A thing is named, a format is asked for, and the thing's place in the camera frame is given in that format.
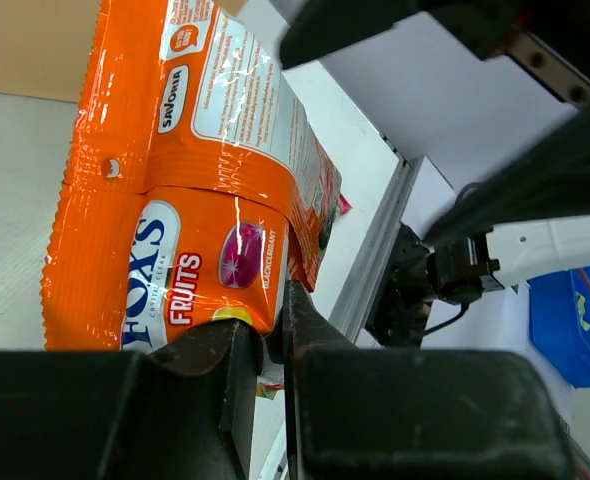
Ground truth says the orange Fox's candy bag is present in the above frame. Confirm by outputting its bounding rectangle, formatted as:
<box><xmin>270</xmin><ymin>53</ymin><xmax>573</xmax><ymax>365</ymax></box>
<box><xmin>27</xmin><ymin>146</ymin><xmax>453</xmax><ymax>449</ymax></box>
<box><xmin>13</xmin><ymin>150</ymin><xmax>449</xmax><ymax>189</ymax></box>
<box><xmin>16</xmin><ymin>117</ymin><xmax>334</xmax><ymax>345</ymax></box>
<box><xmin>39</xmin><ymin>0</ymin><xmax>344</xmax><ymax>401</ymax></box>

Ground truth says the pink red snack packet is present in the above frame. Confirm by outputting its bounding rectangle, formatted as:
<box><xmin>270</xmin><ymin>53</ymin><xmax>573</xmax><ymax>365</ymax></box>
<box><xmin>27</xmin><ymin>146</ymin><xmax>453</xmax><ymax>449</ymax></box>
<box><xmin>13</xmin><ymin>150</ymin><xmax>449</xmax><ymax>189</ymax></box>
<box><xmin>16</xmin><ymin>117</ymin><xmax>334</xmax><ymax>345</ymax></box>
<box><xmin>337</xmin><ymin>194</ymin><xmax>352</xmax><ymax>216</ymax></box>

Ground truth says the brown paper bag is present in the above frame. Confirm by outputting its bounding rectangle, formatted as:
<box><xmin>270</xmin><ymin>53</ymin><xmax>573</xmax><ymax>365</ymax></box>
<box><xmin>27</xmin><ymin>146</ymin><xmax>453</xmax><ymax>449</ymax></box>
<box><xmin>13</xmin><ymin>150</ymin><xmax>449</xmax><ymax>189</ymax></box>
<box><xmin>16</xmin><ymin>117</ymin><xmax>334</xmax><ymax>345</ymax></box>
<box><xmin>0</xmin><ymin>0</ymin><xmax>251</xmax><ymax>105</ymax></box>

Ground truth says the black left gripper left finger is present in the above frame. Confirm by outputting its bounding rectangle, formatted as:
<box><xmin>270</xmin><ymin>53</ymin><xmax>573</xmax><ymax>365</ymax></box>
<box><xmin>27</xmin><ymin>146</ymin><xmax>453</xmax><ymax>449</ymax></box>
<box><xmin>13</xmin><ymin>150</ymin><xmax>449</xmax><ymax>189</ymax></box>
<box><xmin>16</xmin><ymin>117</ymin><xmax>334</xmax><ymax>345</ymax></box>
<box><xmin>0</xmin><ymin>320</ymin><xmax>255</xmax><ymax>479</ymax></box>

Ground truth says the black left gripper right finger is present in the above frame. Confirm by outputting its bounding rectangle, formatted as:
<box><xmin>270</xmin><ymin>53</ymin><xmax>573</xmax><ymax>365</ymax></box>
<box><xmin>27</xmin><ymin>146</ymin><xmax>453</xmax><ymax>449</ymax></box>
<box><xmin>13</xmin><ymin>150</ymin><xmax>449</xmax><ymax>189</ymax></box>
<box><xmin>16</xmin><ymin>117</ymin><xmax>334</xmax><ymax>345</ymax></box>
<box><xmin>281</xmin><ymin>281</ymin><xmax>575</xmax><ymax>479</ymax></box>

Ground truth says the aluminium table frame rail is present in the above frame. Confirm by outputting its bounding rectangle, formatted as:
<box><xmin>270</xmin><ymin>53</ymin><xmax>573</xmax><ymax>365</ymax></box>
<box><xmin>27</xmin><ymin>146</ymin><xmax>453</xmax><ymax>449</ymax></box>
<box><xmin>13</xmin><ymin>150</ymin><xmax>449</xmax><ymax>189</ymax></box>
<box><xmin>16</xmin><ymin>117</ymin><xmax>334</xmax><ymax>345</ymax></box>
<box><xmin>250</xmin><ymin>160</ymin><xmax>421</xmax><ymax>479</ymax></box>

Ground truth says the blue plastic bin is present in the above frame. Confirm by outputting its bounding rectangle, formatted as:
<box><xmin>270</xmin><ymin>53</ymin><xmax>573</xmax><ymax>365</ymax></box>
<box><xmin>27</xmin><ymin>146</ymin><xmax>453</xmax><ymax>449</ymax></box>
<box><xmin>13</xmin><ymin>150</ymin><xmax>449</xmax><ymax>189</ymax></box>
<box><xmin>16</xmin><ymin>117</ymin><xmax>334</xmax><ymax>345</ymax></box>
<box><xmin>529</xmin><ymin>266</ymin><xmax>590</xmax><ymax>388</ymax></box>

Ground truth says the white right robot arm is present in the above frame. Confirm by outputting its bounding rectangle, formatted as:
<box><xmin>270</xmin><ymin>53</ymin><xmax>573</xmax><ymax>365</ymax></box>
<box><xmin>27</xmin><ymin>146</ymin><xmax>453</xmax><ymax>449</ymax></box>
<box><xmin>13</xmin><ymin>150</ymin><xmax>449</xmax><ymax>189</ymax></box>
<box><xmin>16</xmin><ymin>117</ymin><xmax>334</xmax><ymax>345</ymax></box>
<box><xmin>279</xmin><ymin>1</ymin><xmax>590</xmax><ymax>310</ymax></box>

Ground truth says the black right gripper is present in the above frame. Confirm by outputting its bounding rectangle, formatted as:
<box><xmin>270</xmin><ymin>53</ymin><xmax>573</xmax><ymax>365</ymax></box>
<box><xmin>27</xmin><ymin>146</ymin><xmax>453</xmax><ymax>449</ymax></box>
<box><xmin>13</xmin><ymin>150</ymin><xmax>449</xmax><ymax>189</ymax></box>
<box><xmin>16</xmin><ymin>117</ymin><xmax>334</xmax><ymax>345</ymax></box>
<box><xmin>279</xmin><ymin>1</ymin><xmax>590</xmax><ymax>105</ymax></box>

